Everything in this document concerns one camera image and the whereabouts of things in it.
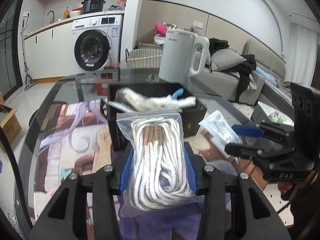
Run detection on white electric kettle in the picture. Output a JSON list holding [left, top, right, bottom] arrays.
[[159, 29, 209, 83]]

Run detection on bagged white rope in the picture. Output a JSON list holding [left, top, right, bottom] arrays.
[[115, 109, 201, 213]]

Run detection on black clothes on sofa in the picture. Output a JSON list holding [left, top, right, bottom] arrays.
[[209, 38, 257, 102]]

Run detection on black rice cooker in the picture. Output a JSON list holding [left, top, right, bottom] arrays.
[[81, 0, 105, 14]]

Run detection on white printed paper packet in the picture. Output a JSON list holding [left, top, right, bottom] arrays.
[[199, 110, 243, 159]]

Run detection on pink clothing pile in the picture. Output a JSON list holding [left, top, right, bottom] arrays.
[[154, 23, 168, 37]]

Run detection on grey sofa cushion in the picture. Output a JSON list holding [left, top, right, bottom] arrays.
[[211, 49, 246, 72]]

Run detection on woven laundry basket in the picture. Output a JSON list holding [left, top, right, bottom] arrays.
[[125, 48, 162, 69]]

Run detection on floor mop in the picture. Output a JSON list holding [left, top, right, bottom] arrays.
[[21, 15, 37, 91]]

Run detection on right hand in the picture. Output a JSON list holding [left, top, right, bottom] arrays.
[[277, 171, 318, 201]]

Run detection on white washing machine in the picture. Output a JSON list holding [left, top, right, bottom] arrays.
[[72, 14, 123, 73]]

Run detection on beige sofa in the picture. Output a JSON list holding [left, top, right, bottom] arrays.
[[192, 39, 291, 105]]

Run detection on black cardboard box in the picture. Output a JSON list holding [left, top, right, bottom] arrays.
[[100, 83, 207, 151]]

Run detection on brown cardboard box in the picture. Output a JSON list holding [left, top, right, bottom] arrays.
[[1, 94, 22, 150]]

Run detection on white plush toy blue patch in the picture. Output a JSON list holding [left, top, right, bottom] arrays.
[[107, 87, 196, 112]]

